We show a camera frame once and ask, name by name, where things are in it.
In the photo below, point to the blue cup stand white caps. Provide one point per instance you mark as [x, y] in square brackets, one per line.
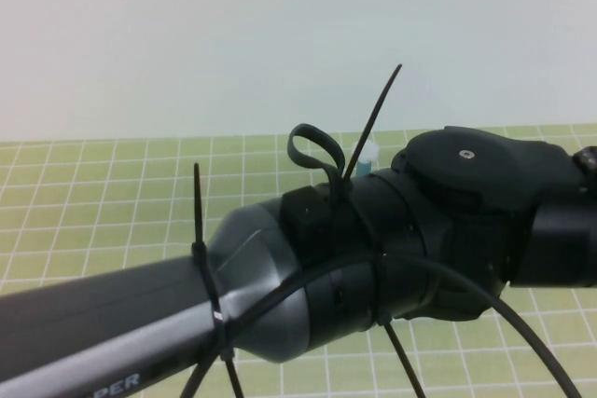
[366, 168]

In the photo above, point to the black zip tie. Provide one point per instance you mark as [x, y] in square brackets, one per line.
[210, 281]
[404, 360]
[373, 123]

